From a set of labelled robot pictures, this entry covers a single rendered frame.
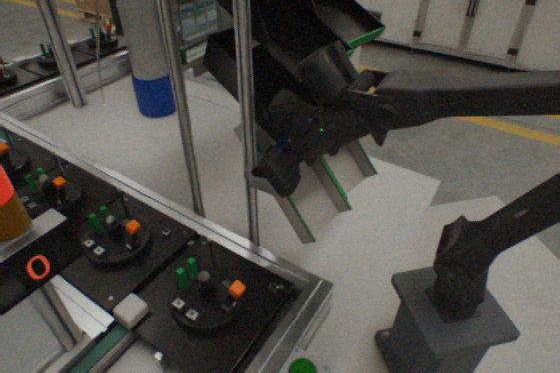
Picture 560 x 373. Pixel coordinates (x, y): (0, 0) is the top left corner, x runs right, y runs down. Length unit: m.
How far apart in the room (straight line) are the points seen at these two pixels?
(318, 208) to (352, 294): 0.21
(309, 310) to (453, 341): 0.25
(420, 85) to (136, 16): 1.11
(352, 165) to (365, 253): 0.22
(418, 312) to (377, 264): 0.32
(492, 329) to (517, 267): 0.42
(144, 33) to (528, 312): 1.33
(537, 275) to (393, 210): 0.36
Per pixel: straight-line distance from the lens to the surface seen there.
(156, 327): 0.77
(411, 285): 0.71
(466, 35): 4.55
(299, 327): 0.75
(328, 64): 0.50
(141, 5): 1.42
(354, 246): 1.01
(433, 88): 0.47
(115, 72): 1.94
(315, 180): 0.88
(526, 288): 1.08
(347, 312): 0.90
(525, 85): 0.47
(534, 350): 0.98
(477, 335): 0.70
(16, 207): 0.55
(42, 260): 0.60
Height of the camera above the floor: 1.61
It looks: 37 degrees down
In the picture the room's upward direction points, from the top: straight up
